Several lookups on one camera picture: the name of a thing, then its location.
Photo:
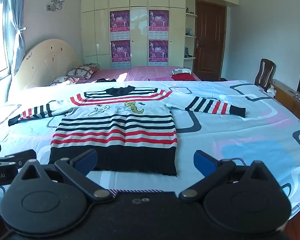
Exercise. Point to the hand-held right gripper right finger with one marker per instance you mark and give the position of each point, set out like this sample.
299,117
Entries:
202,161

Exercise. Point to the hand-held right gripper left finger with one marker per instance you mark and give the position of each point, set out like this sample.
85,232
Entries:
88,158

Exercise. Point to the striped knit sweater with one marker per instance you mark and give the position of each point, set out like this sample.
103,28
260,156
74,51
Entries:
115,130

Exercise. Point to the black clothes pile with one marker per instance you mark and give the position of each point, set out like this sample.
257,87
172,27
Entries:
105,80

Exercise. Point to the blue pink patterned bedsheet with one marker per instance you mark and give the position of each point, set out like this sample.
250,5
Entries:
240,135

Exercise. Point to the patterned white red pillow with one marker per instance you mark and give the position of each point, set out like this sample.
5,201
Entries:
81,71
62,80

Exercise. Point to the red cloth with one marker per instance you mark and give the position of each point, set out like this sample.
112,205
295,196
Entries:
181,77

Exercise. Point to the black white striped cloth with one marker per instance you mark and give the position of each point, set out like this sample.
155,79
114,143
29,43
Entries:
180,70

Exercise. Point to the cream round headboard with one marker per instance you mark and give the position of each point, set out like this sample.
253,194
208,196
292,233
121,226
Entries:
45,62

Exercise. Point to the pink checked bed cover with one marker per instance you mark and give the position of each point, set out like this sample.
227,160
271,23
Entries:
145,73

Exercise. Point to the wooden television cabinet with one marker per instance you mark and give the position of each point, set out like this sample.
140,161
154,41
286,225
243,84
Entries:
295,110

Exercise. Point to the wooden chair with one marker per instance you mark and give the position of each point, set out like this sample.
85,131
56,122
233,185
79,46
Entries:
265,72

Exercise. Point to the blue grey curtain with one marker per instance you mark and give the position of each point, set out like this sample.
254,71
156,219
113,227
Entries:
18,42

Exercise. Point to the dark shelf item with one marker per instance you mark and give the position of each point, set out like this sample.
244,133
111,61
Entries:
188,52

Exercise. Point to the brown wooden door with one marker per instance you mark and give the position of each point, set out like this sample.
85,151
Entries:
210,42

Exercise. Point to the corner shelf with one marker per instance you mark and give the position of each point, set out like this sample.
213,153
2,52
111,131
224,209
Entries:
190,37

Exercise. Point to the blue bottle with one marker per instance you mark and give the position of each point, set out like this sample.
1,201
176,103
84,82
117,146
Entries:
189,31

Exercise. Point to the cream wardrobe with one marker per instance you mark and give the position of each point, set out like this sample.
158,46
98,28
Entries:
137,30

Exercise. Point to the purple wall poster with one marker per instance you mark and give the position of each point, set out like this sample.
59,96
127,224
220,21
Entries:
119,21
158,21
158,51
120,51

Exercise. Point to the wall lamp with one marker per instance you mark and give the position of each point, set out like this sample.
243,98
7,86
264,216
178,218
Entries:
56,1

